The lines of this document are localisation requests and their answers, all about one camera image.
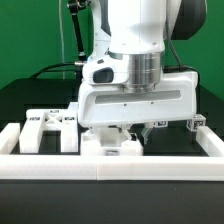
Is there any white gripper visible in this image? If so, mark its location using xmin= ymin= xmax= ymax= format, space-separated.
xmin=78 ymin=54 xmax=198 ymax=144

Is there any white chair seat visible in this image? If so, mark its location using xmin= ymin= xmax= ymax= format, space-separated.
xmin=80 ymin=128 xmax=143 ymax=156

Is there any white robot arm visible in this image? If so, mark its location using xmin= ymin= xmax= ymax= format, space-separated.
xmin=78 ymin=0 xmax=207 ymax=141

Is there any white tagged cube near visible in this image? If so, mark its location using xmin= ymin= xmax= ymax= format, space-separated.
xmin=154 ymin=121 xmax=168 ymax=128

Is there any white tagged cube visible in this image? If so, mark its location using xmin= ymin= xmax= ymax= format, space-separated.
xmin=154 ymin=121 xmax=168 ymax=128
xmin=186 ymin=114 xmax=206 ymax=132

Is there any white tagged cube far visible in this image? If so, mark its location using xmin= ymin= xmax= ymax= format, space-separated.
xmin=186 ymin=114 xmax=206 ymax=132

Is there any white marker sheet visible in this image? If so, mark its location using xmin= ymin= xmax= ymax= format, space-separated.
xmin=68 ymin=102 xmax=78 ymax=111

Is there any white chair back frame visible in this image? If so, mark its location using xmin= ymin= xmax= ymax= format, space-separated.
xmin=19 ymin=109 xmax=78 ymax=154

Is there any white U-shaped obstacle frame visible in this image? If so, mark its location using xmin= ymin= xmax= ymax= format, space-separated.
xmin=0 ymin=123 xmax=224 ymax=181

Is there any black cable bundle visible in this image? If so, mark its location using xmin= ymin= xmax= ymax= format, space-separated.
xmin=29 ymin=61 xmax=88 ymax=80

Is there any white hanging cable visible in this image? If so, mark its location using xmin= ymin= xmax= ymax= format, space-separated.
xmin=58 ymin=0 xmax=66 ymax=80

